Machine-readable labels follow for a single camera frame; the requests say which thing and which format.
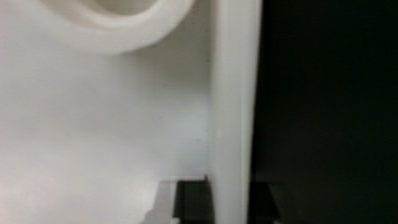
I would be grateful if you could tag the white square tabletop part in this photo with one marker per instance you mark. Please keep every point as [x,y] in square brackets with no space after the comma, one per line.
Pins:
[127,108]

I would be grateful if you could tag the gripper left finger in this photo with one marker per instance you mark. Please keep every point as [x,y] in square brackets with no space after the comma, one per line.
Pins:
[182,205]

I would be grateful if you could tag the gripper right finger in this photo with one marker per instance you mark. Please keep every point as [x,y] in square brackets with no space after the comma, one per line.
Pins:
[263,213]

